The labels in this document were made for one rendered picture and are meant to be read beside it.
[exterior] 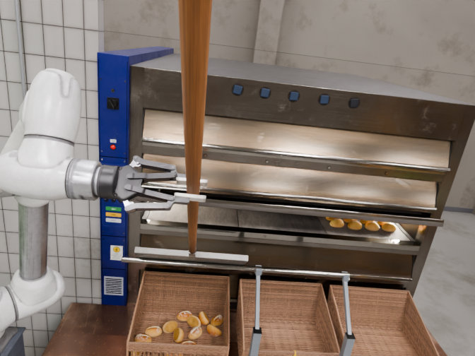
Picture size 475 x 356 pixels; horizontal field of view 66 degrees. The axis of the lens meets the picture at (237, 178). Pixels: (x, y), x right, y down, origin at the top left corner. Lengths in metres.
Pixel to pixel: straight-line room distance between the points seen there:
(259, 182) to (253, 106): 0.45
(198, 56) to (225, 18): 5.05
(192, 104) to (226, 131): 1.59
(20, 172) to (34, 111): 0.13
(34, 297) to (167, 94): 1.14
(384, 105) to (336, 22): 3.56
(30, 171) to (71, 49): 1.35
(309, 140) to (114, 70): 1.12
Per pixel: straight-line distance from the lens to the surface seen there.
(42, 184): 0.85
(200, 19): 0.35
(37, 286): 1.75
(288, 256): 2.43
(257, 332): 1.96
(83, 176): 0.83
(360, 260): 2.58
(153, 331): 2.37
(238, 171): 2.14
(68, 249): 2.53
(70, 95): 0.89
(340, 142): 2.19
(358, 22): 5.78
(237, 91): 2.01
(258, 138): 2.07
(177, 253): 1.81
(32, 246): 1.62
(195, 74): 0.42
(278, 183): 2.17
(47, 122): 0.87
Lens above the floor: 2.28
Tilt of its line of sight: 20 degrees down
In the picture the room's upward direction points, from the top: 7 degrees clockwise
